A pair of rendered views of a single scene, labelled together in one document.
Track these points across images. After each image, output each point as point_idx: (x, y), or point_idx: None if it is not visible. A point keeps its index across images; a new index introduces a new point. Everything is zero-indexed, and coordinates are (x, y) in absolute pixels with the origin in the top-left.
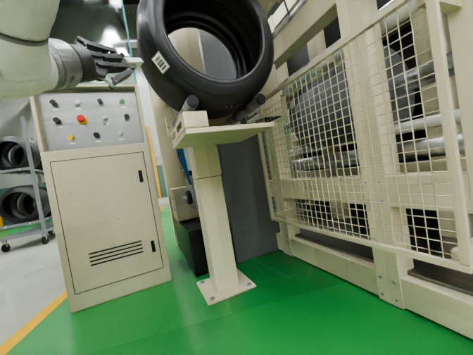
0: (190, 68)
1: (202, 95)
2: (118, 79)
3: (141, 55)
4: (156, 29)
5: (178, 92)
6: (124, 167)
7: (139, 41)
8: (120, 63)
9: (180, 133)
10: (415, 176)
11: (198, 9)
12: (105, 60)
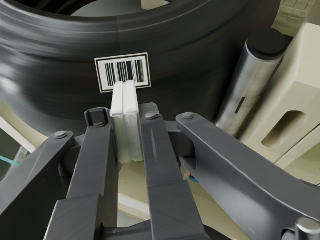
0: (175, 6)
1: (246, 21)
2: (313, 192)
3: (68, 126)
4: (40, 34)
5: (206, 78)
6: None
7: (40, 101)
8: (143, 137)
9: (304, 134)
10: None
11: (34, 0)
12: (108, 209)
